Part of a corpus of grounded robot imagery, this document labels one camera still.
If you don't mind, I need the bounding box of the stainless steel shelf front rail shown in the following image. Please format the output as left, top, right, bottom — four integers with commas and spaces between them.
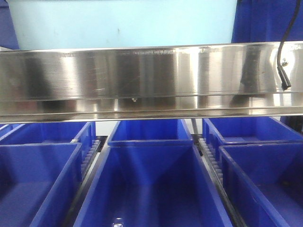
0, 42, 303, 123

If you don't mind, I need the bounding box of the blue bin behind right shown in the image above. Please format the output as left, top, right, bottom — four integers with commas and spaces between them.
232, 0, 297, 43

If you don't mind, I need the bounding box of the blue bin behind left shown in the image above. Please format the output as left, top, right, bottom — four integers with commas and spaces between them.
0, 0, 19, 50

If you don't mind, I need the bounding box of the blue bin below left rear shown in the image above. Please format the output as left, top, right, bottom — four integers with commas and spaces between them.
0, 122, 97, 163

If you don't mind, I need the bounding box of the light teal plastic bin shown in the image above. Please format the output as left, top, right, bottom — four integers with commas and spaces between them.
8, 0, 237, 50

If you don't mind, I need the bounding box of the lower rail left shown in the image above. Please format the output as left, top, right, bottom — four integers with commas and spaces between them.
62, 137, 103, 227

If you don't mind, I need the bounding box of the blue bin below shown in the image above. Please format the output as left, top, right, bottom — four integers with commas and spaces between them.
0, 143, 82, 227
219, 142, 303, 227
74, 145, 232, 227
107, 119, 193, 147
0, 122, 97, 163
202, 116, 303, 163

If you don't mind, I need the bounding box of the blue bin below right rear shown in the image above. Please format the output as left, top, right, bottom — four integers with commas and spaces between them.
202, 116, 303, 163

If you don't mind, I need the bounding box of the black cable with connector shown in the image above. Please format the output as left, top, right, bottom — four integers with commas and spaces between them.
276, 0, 302, 91

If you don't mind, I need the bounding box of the blue bin below centre rear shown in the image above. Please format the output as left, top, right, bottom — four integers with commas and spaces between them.
107, 119, 193, 147

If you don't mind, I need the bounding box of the lower roller track right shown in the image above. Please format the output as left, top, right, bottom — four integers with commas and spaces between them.
198, 138, 247, 227

